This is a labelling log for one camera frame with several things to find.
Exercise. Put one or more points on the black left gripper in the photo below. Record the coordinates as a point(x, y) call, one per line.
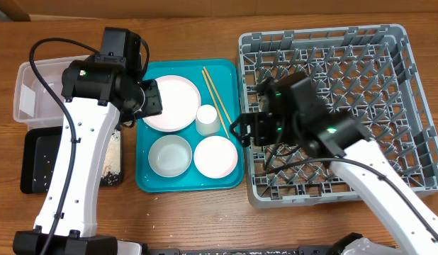
point(154, 104)

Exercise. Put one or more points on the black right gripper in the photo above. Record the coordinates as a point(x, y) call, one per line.
point(260, 136)

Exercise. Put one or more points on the white paper cup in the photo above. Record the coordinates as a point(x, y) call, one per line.
point(207, 121)

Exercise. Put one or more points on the small white bowl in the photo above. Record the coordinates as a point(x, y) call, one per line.
point(215, 157)

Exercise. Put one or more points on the grey bowl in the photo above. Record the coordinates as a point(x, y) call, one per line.
point(170, 156)

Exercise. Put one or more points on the pile of rice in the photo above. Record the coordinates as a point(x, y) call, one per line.
point(113, 155)

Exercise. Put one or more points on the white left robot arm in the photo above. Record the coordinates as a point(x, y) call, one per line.
point(99, 93)

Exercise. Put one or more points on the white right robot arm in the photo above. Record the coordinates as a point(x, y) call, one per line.
point(295, 115)

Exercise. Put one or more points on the grey dishwasher rack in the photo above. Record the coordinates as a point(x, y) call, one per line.
point(367, 70)

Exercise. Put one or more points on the large white plate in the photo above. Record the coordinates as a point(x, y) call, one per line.
point(180, 102)

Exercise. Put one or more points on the teal plastic tray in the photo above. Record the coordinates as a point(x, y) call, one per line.
point(223, 73)

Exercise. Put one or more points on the wooden chopstick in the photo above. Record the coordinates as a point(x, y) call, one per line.
point(208, 84)
point(217, 95)

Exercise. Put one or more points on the black tray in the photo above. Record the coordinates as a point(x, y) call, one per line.
point(40, 151)

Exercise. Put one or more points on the clear plastic bin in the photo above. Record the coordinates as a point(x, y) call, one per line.
point(32, 104)

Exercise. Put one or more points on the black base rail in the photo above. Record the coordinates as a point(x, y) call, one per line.
point(302, 250)

